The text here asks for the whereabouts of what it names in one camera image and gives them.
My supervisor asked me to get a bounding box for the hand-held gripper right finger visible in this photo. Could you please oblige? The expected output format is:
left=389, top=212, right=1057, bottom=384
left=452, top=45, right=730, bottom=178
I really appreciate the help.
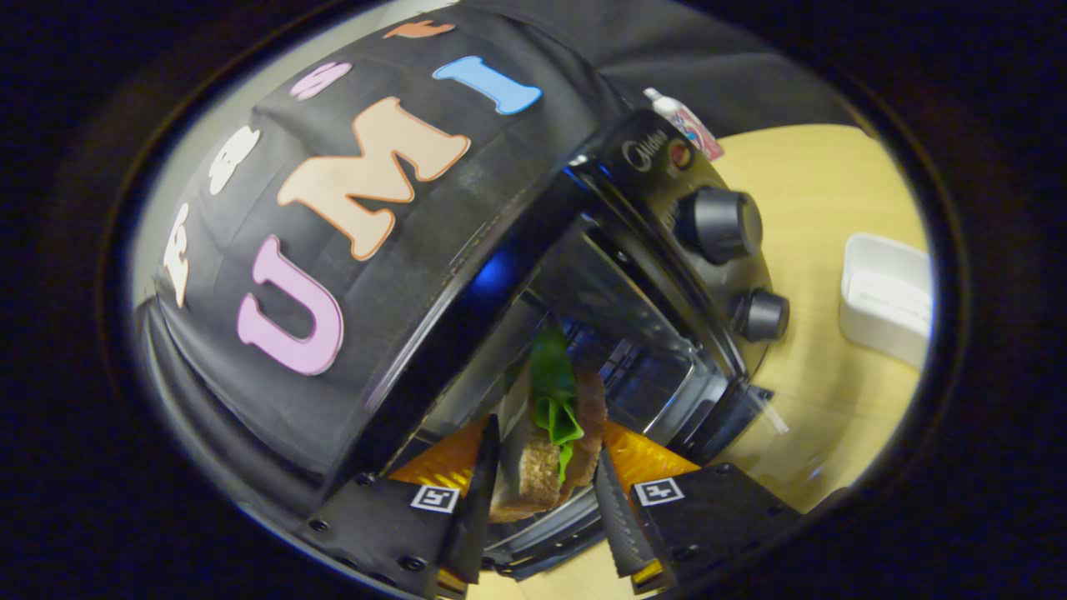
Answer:
left=594, top=421, right=803, bottom=594

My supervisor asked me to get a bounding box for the lettuce sandwich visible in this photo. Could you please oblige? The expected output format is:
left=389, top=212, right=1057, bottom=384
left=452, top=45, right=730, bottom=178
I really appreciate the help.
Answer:
left=488, top=321, right=608, bottom=524

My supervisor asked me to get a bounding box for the pink label bottle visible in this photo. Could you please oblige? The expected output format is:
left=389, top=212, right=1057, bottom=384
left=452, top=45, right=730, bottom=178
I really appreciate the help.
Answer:
left=642, top=87, right=724, bottom=162

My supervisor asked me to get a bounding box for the white plastic dish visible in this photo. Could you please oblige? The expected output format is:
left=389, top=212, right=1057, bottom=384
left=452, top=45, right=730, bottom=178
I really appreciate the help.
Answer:
left=839, top=233, right=934, bottom=370

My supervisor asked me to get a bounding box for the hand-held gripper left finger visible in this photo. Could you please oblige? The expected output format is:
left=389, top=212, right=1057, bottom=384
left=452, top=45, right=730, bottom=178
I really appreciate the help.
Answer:
left=300, top=414, right=501, bottom=599

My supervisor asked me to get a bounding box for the black toaster oven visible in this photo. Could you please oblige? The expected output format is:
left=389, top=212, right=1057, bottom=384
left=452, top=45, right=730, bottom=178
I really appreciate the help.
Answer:
left=358, top=108, right=793, bottom=580

